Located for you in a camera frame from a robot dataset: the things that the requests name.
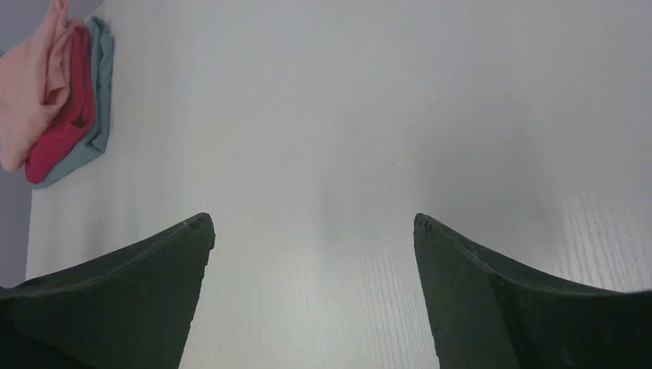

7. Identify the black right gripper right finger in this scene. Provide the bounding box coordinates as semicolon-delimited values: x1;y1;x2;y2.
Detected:
414;214;651;368

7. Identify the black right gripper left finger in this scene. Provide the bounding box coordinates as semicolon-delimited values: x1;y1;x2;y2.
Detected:
1;213;215;368

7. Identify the salmon pink t-shirt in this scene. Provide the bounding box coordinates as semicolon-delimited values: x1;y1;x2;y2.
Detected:
1;0;85;172

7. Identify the folded grey t-shirt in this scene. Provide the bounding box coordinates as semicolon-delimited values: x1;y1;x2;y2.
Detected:
30;16;115;189

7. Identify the folded red t-shirt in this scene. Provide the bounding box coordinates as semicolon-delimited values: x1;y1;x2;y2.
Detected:
25;26;95;185

